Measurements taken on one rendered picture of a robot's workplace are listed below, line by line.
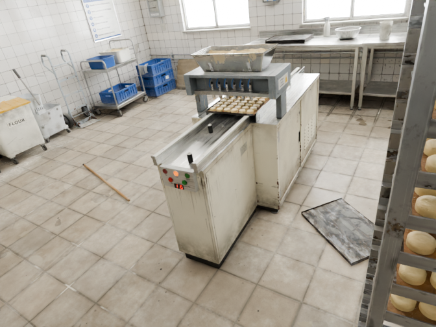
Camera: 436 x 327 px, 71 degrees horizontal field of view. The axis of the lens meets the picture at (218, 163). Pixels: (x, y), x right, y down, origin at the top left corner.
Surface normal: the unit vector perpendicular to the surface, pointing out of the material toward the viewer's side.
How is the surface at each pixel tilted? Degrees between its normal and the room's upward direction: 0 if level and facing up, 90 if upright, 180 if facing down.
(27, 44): 90
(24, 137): 93
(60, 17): 90
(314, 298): 0
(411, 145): 90
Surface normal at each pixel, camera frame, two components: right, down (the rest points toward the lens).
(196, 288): -0.12, -0.86
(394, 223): -0.44, 0.50
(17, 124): 0.82, 0.22
